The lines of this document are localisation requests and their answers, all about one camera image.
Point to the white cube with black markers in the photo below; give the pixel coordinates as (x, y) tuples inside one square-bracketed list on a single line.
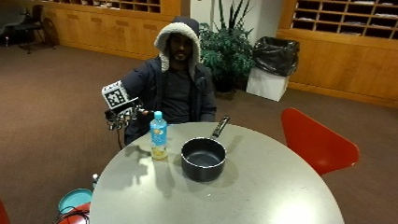
[(116, 95)]

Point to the blue capped plastic bottle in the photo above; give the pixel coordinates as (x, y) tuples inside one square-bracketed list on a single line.
[(158, 137)]

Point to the the person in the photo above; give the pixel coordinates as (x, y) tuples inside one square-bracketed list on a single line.
[(173, 77)]

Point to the small clear bottle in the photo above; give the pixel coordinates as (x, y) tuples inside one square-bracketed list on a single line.
[(95, 180)]

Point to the teal round lid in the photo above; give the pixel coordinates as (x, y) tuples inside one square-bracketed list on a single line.
[(75, 199)]

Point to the wooden cabinet with shelves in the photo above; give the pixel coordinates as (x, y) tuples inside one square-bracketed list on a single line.
[(112, 25)]

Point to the green potted plant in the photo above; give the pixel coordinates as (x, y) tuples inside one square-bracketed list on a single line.
[(225, 49)]

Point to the black chair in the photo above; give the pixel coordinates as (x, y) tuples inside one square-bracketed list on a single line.
[(31, 26)]

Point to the white bin with black bag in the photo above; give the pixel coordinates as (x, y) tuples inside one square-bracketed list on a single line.
[(272, 67)]

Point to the wooden pigeonhole cabinet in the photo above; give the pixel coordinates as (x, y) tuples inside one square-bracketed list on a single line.
[(343, 46)]

